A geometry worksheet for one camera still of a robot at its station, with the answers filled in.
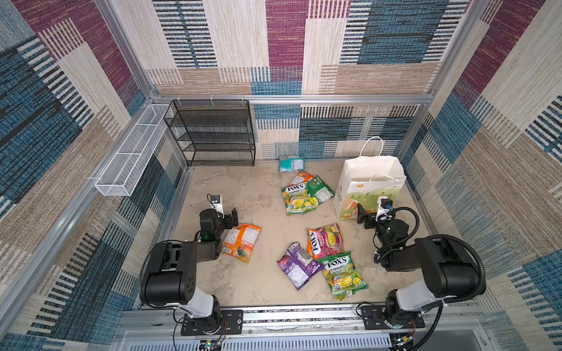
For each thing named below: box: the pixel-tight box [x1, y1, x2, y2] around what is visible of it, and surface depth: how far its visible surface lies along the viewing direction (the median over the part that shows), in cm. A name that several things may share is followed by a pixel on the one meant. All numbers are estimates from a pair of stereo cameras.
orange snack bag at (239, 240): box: [220, 223, 263, 264], surface depth 90 cm
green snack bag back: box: [305, 174, 336, 205], surface depth 106 cm
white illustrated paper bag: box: [333, 136, 407, 221], surface depth 88 cm
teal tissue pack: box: [278, 157, 306, 174], surface depth 117 cm
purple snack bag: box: [276, 241, 325, 291], surface depth 84 cm
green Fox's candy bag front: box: [316, 250, 369, 301], surface depth 81 cm
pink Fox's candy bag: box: [306, 223, 344, 260], surface depth 91 cm
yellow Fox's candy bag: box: [281, 182, 320, 216], surface depth 102 cm
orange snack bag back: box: [286, 170, 316, 188], surface depth 113 cm
